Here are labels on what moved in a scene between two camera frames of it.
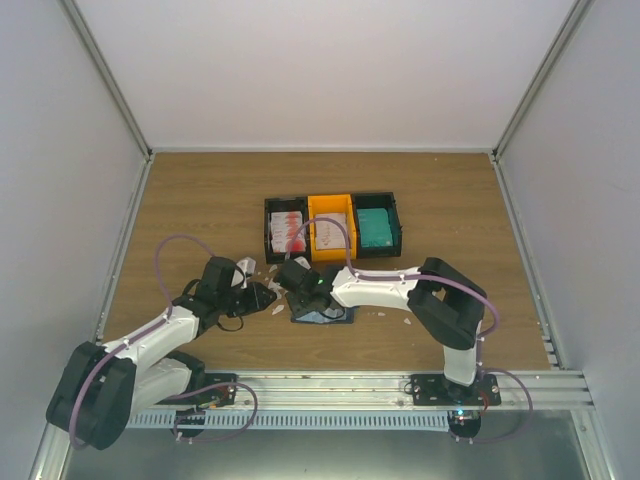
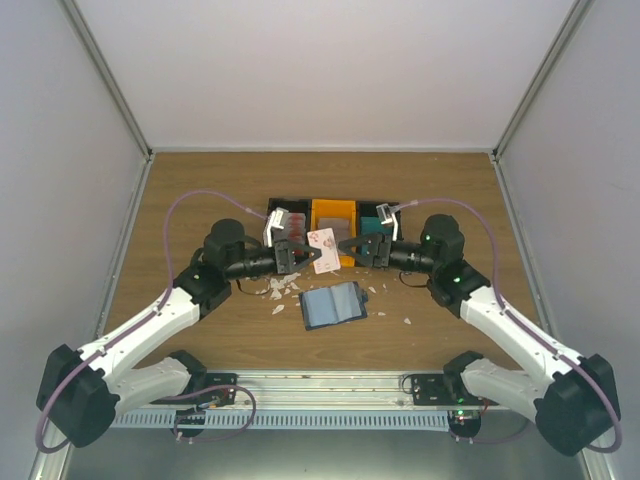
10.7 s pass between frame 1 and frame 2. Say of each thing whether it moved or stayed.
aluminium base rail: stayed
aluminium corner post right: stayed
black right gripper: moved
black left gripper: moved
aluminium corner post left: stayed
